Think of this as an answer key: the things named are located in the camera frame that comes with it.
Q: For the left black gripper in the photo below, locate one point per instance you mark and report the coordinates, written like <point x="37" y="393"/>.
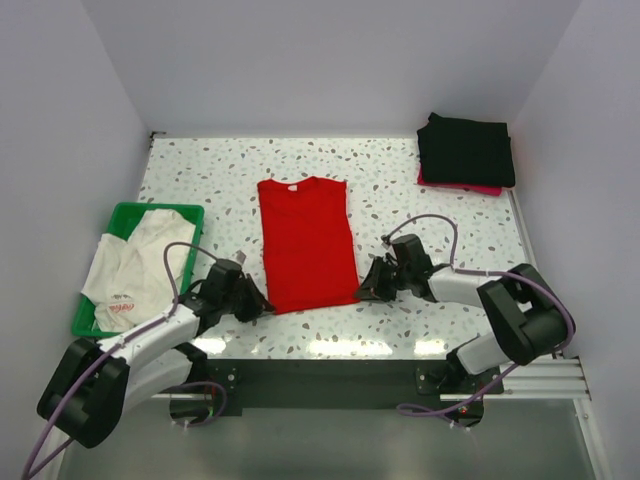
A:
<point x="256" y="301"/>

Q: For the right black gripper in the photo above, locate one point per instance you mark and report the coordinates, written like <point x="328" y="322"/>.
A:
<point x="370" y="289"/>

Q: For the red t shirt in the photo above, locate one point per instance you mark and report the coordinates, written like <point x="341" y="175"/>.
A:
<point x="308" y="246"/>

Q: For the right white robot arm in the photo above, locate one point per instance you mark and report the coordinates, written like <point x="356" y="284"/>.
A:
<point x="527" y="320"/>

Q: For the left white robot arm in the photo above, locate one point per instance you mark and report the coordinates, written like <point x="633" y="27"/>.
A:
<point x="95" y="383"/>

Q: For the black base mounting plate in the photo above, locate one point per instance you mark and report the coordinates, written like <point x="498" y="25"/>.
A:
<point x="234" y="386"/>

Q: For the white t shirt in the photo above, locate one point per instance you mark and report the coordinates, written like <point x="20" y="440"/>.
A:
<point x="129" y="281"/>

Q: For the pink folded t shirt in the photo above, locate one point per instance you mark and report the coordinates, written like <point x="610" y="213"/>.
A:
<point x="485" y="190"/>

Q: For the black folded t shirt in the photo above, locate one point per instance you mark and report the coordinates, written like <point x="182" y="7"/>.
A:
<point x="466" y="152"/>

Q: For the green plastic basket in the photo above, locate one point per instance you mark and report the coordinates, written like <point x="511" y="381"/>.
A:
<point x="121" y="224"/>

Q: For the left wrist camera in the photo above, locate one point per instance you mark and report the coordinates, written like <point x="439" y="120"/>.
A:
<point x="240" y="257"/>

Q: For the aluminium frame rail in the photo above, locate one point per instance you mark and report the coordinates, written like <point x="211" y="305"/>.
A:
<point x="544" y="379"/>

